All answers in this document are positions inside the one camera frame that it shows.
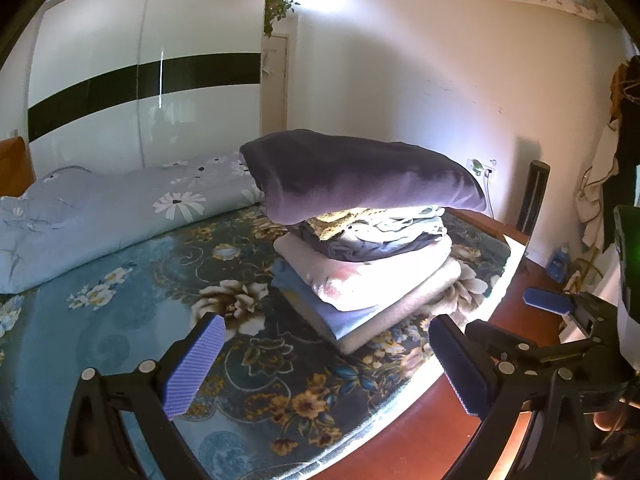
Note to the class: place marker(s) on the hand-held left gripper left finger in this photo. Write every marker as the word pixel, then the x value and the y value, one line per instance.
pixel 195 365

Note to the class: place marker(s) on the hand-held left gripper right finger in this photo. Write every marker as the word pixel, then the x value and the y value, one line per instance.
pixel 457 365

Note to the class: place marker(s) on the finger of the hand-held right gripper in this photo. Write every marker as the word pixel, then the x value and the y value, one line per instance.
pixel 487 334
pixel 545 300

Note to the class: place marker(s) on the blue bottle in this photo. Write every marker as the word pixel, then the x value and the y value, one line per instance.
pixel 557 265

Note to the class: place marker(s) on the beige folded cloth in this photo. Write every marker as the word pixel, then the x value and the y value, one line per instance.
pixel 400 317

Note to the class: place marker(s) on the teal floral bed blanket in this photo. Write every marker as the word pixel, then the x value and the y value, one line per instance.
pixel 125 310

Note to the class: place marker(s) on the black tower appliance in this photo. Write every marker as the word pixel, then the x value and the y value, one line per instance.
pixel 532 195

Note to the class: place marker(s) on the white pink floral towel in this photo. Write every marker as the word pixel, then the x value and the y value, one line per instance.
pixel 360 280

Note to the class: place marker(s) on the light blue folded cloth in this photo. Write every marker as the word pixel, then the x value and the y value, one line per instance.
pixel 325 315

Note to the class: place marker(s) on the white grey folded garment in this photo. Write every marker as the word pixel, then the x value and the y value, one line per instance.
pixel 400 225

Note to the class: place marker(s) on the dark blue grey folded garment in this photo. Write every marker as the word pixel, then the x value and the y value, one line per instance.
pixel 370 250

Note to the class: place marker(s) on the light blue daisy quilt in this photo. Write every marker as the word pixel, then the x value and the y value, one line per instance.
pixel 100 220

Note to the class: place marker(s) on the black hanging garment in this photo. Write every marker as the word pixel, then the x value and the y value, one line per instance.
pixel 627 135

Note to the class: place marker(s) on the yellow knitted cloth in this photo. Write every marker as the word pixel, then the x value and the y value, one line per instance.
pixel 330 225

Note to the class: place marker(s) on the red padded headboard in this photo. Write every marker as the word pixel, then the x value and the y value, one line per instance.
pixel 15 165

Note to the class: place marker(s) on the white wardrobe with black stripe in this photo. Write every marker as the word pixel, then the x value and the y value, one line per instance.
pixel 100 35

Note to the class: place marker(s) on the hanging green plant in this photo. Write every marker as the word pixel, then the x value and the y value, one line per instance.
pixel 277 7

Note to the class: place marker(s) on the wall socket with plug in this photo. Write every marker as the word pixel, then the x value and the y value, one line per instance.
pixel 477 165

